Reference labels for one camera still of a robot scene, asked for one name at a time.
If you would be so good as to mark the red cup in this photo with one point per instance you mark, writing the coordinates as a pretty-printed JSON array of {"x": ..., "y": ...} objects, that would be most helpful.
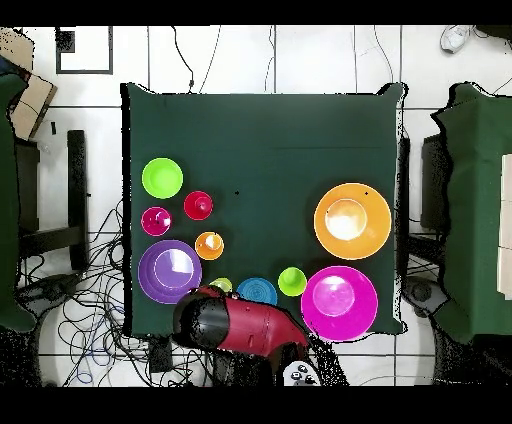
[{"x": 192, "y": 208}]

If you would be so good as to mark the orange cup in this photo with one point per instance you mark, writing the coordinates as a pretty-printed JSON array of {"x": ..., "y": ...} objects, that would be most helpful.
[{"x": 202, "y": 250}]

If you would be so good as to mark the yellow cup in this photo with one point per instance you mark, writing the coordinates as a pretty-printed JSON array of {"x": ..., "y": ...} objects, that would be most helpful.
[{"x": 222, "y": 284}]

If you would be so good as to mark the purple bowl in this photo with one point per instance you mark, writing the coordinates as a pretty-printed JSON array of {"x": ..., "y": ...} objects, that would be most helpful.
[{"x": 152, "y": 276}]

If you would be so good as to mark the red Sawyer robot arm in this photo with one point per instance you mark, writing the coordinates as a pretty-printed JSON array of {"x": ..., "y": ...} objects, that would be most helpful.
[{"x": 256, "y": 324}]

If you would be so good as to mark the stack of white boxes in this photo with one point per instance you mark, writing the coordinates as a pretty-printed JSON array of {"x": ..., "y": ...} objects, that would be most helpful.
[{"x": 506, "y": 224}]

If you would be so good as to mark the dark green tablecloth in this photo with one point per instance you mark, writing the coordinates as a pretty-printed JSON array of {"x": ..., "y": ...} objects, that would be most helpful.
[{"x": 260, "y": 140}]

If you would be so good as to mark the blue bowl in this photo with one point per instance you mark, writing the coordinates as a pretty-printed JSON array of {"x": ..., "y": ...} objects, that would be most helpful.
[{"x": 256, "y": 290}]

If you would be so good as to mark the lime green cup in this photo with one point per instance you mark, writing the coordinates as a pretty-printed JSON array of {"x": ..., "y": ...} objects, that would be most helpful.
[{"x": 292, "y": 282}]

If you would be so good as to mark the small green bowl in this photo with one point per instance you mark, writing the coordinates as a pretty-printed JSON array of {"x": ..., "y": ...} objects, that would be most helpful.
[{"x": 162, "y": 178}]

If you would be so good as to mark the magenta cup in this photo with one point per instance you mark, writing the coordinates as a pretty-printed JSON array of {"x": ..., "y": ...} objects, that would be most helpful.
[{"x": 152, "y": 224}]

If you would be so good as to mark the large orange bowl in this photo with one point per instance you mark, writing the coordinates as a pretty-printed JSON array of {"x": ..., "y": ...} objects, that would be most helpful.
[{"x": 376, "y": 236}]

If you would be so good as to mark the large pink bowl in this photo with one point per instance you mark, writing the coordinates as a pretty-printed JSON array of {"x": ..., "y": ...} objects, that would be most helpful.
[{"x": 360, "y": 312}]

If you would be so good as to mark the black power adapter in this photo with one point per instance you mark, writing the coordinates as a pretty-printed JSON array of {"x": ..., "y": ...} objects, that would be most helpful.
[{"x": 160, "y": 356}]

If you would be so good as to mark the black box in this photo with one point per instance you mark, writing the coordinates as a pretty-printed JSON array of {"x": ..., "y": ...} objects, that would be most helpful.
[{"x": 432, "y": 180}]

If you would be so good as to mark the green cloth covered table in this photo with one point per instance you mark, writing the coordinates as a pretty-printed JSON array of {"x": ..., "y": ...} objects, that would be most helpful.
[
  {"x": 476, "y": 200},
  {"x": 8, "y": 200}
]

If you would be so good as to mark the brown cardboard box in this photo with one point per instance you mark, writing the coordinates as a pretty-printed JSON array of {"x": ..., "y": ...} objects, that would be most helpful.
[
  {"x": 16, "y": 48},
  {"x": 34, "y": 104}
]

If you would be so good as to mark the white shoe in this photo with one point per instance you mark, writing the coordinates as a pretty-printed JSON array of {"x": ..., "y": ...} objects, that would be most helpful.
[{"x": 454, "y": 38}]

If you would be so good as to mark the black chair frame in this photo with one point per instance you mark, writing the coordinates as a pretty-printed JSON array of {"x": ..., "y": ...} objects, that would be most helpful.
[{"x": 76, "y": 180}]

